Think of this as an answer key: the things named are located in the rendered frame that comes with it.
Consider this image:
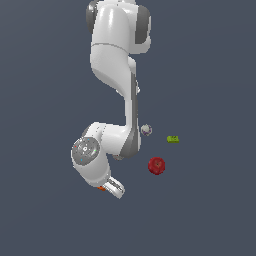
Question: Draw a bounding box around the red apple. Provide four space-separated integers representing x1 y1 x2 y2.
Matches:
147 156 166 176

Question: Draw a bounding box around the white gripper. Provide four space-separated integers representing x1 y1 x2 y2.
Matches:
101 176 126 200

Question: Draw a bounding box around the green toy brick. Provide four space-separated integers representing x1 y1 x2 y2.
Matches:
166 135 181 144

